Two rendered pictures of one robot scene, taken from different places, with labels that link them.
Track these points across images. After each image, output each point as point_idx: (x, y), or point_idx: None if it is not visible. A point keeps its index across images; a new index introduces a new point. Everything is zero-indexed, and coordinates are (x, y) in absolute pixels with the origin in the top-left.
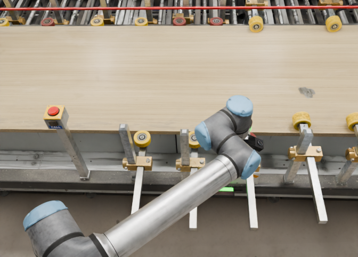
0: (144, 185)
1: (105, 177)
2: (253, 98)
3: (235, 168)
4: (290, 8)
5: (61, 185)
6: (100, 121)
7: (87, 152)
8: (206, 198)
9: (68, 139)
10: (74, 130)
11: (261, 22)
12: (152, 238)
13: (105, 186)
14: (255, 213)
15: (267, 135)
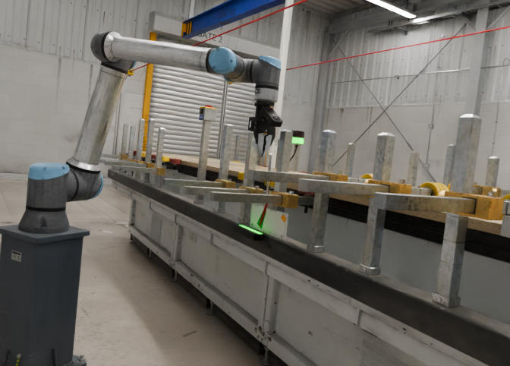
0: (215, 216)
1: (205, 206)
2: None
3: (209, 49)
4: None
5: (182, 206)
6: (241, 171)
7: None
8: (177, 52)
9: (203, 139)
10: None
11: None
12: (133, 48)
13: (198, 212)
14: (229, 193)
15: (332, 196)
